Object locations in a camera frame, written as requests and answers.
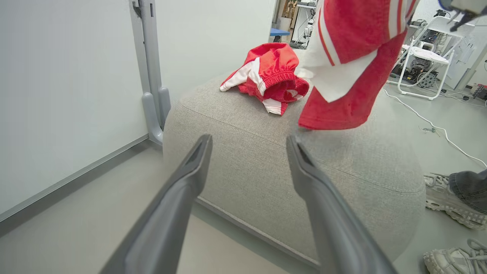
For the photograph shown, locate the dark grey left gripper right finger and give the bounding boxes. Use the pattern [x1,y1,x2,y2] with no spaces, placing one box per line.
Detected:
[286,135,398,274]

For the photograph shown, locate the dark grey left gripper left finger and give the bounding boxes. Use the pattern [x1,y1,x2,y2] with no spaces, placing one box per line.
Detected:
[100,134,213,274]

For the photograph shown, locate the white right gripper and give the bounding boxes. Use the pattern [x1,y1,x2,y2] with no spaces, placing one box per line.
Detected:
[438,0,487,32]

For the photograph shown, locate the red jersey with white stripes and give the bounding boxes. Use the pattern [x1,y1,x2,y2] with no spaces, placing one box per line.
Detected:
[298,0,421,131]

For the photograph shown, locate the red white shorts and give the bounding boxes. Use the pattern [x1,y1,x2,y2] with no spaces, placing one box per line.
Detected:
[220,42,310,116]

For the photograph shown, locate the grey fabric sofa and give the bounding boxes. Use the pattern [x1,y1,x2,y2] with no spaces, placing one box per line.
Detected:
[163,48,427,267]

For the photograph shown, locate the white folding chair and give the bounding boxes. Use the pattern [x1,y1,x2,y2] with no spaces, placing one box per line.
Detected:
[387,15,476,101]

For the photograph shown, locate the grey black floor equipment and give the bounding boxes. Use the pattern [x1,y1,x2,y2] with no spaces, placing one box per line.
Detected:
[392,57,438,89]

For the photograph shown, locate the grey white sneaker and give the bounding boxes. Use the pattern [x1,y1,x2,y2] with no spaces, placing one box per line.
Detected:
[423,239,487,274]
[424,173,487,231]

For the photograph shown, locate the grey jeans leg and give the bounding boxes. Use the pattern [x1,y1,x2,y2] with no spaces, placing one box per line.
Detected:
[449,169,487,214]

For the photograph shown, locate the white equipment rack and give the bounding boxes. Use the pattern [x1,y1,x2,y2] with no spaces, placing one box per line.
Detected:
[290,0,317,50]

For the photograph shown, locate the blue table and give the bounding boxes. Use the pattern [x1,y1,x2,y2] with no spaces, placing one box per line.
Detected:
[270,28,291,43]

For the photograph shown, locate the grey partition bottom rail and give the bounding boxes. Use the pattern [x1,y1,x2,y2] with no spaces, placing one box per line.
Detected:
[0,133,151,238]

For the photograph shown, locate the white floor cable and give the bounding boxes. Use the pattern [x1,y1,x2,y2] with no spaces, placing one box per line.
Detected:
[382,89,487,169]

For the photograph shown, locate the grey partition post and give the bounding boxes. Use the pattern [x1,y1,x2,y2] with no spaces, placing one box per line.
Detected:
[129,0,172,146]

